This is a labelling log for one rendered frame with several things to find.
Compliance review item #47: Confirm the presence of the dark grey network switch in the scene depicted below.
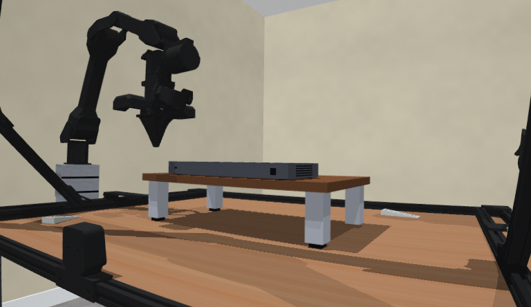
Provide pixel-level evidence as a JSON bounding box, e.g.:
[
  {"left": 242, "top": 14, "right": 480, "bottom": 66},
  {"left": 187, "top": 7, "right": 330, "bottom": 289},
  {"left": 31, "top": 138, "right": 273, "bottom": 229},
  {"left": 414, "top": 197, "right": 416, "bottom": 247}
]
[{"left": 169, "top": 161, "right": 318, "bottom": 180}]

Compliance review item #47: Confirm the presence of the brown wooden stand with grey legs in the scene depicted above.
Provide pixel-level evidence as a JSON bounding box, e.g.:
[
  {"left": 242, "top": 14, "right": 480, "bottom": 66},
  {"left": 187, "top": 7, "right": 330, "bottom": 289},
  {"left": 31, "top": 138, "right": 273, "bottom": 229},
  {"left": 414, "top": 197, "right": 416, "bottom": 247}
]
[{"left": 142, "top": 173, "right": 370, "bottom": 249}]

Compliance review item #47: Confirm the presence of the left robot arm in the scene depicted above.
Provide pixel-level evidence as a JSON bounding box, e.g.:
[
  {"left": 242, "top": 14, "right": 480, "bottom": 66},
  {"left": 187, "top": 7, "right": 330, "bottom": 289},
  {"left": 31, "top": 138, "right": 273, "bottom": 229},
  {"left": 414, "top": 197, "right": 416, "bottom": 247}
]
[{"left": 60, "top": 11, "right": 201, "bottom": 165}]

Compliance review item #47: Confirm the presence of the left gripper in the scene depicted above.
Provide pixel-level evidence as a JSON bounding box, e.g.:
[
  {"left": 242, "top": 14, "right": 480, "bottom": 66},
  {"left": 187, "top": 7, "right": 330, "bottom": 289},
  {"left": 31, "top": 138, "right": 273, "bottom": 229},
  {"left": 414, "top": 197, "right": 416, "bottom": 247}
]
[{"left": 113, "top": 74, "right": 196, "bottom": 147}]

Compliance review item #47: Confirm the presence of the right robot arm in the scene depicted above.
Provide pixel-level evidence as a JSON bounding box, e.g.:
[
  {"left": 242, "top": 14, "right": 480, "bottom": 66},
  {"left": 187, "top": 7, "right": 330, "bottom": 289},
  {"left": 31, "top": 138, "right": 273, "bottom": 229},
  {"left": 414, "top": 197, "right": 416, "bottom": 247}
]
[{"left": 514, "top": 129, "right": 525, "bottom": 169}]

